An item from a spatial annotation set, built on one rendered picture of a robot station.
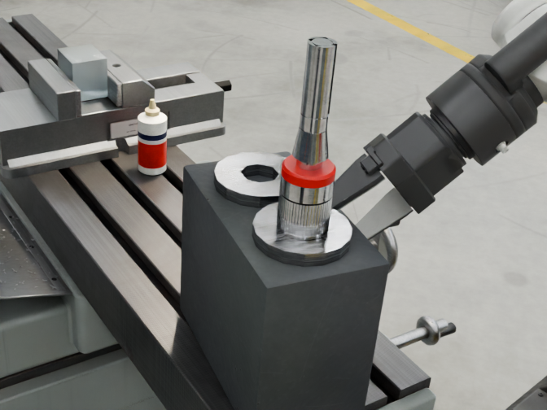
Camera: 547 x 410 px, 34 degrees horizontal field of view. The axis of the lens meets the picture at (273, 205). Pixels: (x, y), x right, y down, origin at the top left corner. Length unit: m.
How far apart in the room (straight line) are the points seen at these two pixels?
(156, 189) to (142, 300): 0.25
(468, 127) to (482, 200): 2.33
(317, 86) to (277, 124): 2.78
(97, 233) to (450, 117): 0.50
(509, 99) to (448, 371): 1.60
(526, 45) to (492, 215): 2.27
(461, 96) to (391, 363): 0.30
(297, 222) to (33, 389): 0.59
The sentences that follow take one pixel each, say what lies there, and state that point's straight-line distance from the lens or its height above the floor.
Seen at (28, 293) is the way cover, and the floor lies 0.85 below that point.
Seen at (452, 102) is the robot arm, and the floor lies 1.20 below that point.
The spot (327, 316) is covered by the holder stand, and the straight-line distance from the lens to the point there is 0.79.
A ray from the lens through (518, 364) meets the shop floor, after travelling 2.48.
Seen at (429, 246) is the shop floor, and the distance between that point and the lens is 2.86.
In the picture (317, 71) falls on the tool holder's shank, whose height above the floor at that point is 1.27.
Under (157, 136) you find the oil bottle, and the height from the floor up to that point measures 0.97.
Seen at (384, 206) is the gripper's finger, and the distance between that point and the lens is 0.94.
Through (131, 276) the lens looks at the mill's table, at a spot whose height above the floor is 0.91.
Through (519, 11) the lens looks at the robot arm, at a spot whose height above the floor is 1.27.
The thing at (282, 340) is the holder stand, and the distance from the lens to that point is 0.78.
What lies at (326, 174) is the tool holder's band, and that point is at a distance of 0.75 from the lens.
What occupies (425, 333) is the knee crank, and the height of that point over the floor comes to 0.50.
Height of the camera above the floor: 1.54
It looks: 31 degrees down
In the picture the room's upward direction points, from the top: 5 degrees clockwise
